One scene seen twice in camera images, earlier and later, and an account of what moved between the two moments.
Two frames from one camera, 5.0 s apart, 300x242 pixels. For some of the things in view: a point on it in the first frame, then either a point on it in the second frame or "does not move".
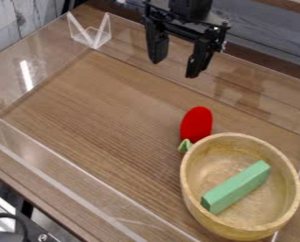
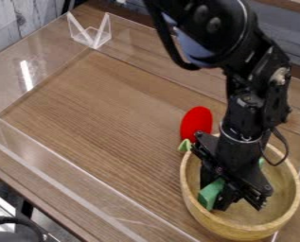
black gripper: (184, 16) -> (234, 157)
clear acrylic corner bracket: (91, 36) does not move
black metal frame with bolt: (34, 233) does not move
